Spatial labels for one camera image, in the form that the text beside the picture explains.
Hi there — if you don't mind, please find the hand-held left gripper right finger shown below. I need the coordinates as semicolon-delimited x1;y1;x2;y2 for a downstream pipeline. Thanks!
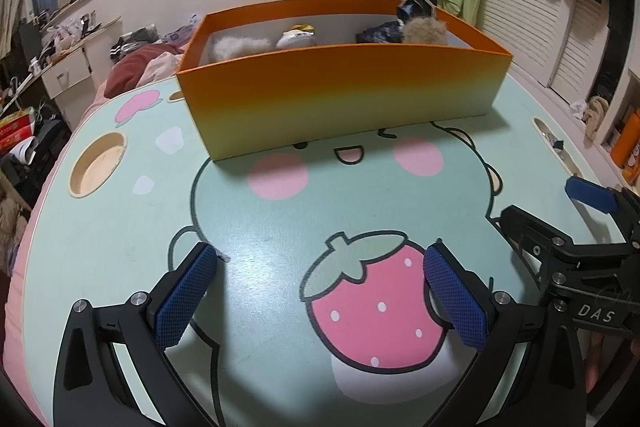
422;239;588;427

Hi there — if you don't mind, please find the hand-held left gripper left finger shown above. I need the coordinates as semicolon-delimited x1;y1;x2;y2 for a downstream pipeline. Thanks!
52;242;221;427

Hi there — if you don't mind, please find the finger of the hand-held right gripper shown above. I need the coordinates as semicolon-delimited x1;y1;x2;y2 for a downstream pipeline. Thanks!
500;205;577;269
565;176;640;228

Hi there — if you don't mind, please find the orange cardboard box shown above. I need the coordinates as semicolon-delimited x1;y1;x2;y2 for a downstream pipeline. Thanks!
176;0;513;162

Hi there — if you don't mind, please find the brown fluffy pompom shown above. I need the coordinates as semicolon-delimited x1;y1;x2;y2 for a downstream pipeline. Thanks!
402;17;449;45

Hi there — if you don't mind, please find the black doll garment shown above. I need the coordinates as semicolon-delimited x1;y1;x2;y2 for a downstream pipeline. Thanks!
356;19;406;44

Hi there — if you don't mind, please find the white fluffy pompom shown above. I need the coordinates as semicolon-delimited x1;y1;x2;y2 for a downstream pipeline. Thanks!
209;34;278;62

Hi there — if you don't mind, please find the small white-haired figure toy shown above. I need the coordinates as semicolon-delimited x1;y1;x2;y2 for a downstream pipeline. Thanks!
275;24;317;50

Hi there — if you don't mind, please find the cartoon printed desktop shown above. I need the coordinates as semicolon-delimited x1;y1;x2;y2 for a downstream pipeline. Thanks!
20;74;626;427

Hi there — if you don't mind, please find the orange bottle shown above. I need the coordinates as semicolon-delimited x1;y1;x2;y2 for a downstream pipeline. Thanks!
610;109;640;168

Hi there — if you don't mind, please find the brown fur garment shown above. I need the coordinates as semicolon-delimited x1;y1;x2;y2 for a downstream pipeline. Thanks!
0;187;31;268

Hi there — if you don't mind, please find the pink blanket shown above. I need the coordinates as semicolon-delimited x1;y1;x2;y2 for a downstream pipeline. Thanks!
140;52;187;84

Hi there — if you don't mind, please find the red cardboard box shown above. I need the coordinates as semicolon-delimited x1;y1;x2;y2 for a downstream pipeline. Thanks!
0;109;36;148

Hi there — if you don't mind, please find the white drawer cabinet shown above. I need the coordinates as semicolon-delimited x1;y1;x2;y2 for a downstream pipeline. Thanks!
40;14;123;100

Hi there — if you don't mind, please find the dark blue shiny object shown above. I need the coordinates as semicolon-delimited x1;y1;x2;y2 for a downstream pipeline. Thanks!
396;0;438;22

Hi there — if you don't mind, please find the grey clothes pile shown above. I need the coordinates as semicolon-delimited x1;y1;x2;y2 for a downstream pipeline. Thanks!
110;27;161;58

